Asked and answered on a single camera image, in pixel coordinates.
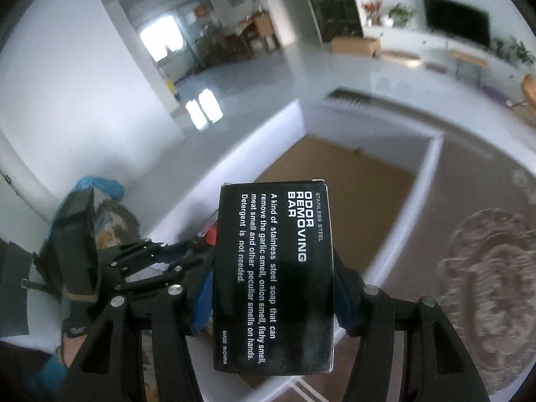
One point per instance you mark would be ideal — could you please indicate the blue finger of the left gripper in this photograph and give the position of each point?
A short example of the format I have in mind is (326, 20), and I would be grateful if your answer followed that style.
(167, 271)
(144, 253)

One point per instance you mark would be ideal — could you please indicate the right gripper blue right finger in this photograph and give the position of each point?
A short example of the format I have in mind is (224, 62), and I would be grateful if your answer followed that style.
(367, 313)

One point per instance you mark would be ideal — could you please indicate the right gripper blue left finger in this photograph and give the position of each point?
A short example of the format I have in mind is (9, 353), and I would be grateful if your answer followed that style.
(179, 312)

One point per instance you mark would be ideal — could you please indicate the black odor bar box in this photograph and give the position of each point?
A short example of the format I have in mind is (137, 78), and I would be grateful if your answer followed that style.
(273, 281)

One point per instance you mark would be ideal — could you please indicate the red candy wrapper package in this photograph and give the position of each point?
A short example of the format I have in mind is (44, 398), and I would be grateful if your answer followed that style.
(210, 237)

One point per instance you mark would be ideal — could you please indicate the person's left hand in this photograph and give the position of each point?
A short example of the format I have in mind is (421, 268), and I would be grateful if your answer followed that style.
(78, 318)

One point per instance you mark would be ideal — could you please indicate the cardboard box on floor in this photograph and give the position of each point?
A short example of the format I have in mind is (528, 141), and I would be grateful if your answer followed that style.
(355, 46)

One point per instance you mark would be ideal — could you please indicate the white tv cabinet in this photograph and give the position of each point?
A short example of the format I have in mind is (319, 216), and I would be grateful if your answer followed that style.
(433, 49)

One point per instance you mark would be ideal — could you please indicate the wooden bench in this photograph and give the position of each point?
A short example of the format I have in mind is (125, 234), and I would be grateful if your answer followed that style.
(462, 58)

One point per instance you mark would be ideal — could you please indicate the orange lounge chair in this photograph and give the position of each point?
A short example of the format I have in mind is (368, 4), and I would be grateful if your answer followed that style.
(529, 91)

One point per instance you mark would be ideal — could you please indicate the small potted plant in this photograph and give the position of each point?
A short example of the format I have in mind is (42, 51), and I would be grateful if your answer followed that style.
(497, 46)

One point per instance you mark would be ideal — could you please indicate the potted plant left of tv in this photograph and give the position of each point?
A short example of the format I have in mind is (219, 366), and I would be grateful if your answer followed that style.
(402, 14)

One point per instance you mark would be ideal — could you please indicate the potted plant of tv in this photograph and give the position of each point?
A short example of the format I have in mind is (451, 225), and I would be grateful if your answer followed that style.
(518, 54)
(402, 14)

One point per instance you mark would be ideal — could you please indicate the potted plant right of tv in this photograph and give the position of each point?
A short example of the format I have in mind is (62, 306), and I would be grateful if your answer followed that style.
(518, 54)

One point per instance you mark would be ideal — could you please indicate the red flowers in vase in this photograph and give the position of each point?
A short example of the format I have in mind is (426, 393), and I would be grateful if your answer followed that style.
(371, 10)

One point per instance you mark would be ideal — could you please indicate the black television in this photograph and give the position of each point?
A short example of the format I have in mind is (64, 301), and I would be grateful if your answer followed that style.
(458, 20)

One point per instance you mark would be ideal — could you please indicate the dark glass display cabinet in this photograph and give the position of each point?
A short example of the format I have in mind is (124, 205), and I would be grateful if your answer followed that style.
(336, 18)

